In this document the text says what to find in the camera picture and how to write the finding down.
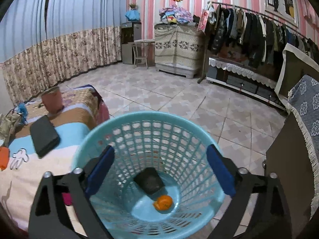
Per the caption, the beige drawstring pouch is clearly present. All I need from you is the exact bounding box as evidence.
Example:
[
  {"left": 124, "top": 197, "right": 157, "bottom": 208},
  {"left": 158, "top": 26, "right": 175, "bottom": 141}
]
[{"left": 0, "top": 113, "right": 22, "bottom": 147}]

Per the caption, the black square trash piece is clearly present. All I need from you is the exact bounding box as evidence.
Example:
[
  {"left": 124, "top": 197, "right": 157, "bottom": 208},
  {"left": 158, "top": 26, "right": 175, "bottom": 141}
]
[{"left": 133, "top": 167, "right": 164, "bottom": 195}]

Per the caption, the orange plastic cup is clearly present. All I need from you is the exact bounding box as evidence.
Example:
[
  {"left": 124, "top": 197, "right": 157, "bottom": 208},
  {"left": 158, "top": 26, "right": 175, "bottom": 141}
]
[{"left": 153, "top": 195, "right": 174, "bottom": 212}]

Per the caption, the blue plastic bag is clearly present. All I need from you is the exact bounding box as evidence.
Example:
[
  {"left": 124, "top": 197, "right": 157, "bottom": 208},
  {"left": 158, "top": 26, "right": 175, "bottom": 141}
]
[{"left": 17, "top": 103, "right": 28, "bottom": 125}]

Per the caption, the blue floral cloth sofa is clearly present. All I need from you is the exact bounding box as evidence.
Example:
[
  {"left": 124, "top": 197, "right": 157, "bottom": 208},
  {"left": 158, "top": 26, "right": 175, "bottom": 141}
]
[{"left": 266, "top": 44, "right": 318, "bottom": 238}]

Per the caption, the black textured wallet case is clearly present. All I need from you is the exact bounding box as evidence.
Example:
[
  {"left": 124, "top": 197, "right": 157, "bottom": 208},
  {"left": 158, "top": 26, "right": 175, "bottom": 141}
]
[{"left": 30, "top": 122, "right": 61, "bottom": 159}]

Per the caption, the light blue plastic basket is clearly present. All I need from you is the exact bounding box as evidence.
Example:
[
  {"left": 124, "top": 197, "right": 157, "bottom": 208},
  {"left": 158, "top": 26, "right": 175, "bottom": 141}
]
[{"left": 72, "top": 111, "right": 225, "bottom": 238}]

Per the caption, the pink cartoon mug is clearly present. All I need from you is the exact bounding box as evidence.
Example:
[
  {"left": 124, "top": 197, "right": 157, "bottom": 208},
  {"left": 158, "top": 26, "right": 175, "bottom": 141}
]
[{"left": 41, "top": 86, "right": 64, "bottom": 114}]

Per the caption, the low lace covered bench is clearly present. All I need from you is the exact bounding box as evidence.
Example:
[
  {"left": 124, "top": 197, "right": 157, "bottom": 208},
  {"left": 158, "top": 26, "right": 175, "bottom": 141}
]
[{"left": 206, "top": 57, "right": 286, "bottom": 111}]

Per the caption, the clothes rack with garments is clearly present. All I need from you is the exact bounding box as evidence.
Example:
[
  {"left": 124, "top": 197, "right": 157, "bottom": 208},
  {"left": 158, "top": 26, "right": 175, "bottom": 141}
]
[{"left": 205, "top": 1, "right": 318, "bottom": 81}]

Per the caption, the blue and floral curtain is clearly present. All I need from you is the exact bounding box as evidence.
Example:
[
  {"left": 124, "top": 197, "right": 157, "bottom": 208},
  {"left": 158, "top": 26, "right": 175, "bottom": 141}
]
[{"left": 1, "top": 0, "right": 126, "bottom": 104}]

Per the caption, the small metal chair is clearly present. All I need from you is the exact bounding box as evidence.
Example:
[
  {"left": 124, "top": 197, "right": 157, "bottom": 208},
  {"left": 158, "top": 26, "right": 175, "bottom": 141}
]
[{"left": 128, "top": 39, "right": 155, "bottom": 69}]

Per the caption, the cloth covered cabinet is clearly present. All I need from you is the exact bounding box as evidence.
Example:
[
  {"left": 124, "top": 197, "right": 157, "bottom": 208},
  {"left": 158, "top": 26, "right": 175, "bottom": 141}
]
[{"left": 154, "top": 24, "right": 205, "bottom": 79}]

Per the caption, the grey water dispenser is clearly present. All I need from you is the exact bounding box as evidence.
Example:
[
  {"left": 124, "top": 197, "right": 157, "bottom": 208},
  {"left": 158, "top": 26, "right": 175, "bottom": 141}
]
[{"left": 121, "top": 22, "right": 142, "bottom": 64}]

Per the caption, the pink hanging bag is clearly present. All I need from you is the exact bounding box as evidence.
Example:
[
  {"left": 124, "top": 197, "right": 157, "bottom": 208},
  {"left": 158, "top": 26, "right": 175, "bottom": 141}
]
[{"left": 197, "top": 10, "right": 209, "bottom": 32}]

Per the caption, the framed black white picture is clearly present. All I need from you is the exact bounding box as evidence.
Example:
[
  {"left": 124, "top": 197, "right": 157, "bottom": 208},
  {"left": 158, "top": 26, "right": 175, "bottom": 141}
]
[{"left": 265, "top": 0, "right": 298, "bottom": 27}]

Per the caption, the pile of folded clothes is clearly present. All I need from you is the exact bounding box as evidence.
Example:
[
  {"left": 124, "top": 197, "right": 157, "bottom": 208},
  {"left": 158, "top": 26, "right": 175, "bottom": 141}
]
[{"left": 159, "top": 4, "right": 194, "bottom": 24}]

